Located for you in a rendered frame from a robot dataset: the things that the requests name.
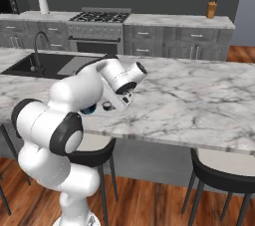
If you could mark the grey base cupboards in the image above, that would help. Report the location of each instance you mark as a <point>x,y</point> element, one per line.
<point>53,36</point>
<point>179,42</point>

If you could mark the black tap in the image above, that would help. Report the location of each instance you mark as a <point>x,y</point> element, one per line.
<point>36,54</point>

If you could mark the white paper towel roll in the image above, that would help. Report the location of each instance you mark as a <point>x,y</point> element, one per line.
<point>43,5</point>

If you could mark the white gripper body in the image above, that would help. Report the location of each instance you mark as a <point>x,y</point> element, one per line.
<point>118,105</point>

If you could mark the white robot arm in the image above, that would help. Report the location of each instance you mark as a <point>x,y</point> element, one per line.
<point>76,90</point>

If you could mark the black stool with pale seat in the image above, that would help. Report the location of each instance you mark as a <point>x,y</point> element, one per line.
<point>96,152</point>
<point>222,170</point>

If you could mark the blue yogurt container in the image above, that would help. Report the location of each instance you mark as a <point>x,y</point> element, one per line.
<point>88,109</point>

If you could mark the small black-white yogurt container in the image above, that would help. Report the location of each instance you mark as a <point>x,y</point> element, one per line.
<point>107,105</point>

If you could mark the wooden knife block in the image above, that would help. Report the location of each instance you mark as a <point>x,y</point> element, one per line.
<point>211,9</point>

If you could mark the steel range with hob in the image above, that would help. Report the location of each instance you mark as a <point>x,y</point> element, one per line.
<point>96,31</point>

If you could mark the black sink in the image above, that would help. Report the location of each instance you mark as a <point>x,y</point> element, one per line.
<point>50,65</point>

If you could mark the black microwave oven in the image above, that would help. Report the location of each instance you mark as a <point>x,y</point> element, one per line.
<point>11,3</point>

